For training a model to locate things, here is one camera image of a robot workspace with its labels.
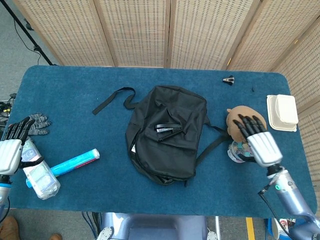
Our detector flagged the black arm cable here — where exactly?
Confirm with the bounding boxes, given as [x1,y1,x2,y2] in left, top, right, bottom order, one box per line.
[0,196,11,224]
[258,184,295,240]

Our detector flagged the brown plush toy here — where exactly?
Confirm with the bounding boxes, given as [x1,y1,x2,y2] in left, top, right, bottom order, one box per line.
[226,105,268,146]

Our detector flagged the white lidded food container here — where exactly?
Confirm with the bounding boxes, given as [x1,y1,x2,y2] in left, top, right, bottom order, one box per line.
[266,94,299,133]

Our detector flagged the black stapler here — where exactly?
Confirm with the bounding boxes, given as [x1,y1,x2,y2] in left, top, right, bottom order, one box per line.
[154,122,183,142]

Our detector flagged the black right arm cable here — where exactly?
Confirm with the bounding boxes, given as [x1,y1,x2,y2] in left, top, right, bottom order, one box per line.
[258,184,295,240]

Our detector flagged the grey knit glove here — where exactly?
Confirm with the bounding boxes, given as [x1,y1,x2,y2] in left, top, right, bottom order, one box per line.
[26,113,51,137]

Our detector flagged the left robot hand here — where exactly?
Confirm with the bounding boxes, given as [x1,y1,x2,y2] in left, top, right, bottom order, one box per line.
[0,116,46,176]

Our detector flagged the woven folding screen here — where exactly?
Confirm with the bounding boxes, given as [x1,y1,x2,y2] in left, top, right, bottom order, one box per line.
[12,0,320,187]

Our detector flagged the plastic wrapped tissue pack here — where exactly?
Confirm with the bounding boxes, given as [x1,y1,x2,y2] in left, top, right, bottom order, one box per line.
[21,138,61,201]

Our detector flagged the blue storage box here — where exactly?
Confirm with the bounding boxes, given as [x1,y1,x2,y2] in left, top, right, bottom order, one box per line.
[264,217,311,238]

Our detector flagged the clear jar of coloured clips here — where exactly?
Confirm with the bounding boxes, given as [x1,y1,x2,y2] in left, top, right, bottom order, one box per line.
[227,139,256,164]

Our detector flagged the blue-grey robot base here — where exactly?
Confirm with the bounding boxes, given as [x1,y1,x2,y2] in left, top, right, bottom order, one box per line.
[97,212,218,240]

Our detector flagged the white paper cup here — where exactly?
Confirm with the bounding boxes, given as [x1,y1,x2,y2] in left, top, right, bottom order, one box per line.
[271,217,288,240]

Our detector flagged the bundle of floor cables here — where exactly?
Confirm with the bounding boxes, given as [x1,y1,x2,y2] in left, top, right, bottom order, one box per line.
[0,92,17,126]

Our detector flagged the black tripod stand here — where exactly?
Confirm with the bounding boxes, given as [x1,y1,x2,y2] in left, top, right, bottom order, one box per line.
[0,0,58,66]

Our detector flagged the black staple remover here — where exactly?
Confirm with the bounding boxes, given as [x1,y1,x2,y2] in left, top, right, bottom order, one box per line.
[222,74,236,86]

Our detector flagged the black backpack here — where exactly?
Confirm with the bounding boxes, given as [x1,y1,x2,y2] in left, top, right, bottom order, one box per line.
[91,85,232,188]

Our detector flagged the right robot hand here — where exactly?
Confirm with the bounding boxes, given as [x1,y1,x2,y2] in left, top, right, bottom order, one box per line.
[232,114,284,168]

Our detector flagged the blue food wrap roll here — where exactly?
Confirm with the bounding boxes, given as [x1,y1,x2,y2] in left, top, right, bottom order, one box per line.
[26,148,101,188]

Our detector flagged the blue carpet table cover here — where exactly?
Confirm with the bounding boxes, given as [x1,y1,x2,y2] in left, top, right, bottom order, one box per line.
[0,65,317,218]

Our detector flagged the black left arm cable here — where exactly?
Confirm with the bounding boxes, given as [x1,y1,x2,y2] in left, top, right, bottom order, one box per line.
[0,196,11,224]

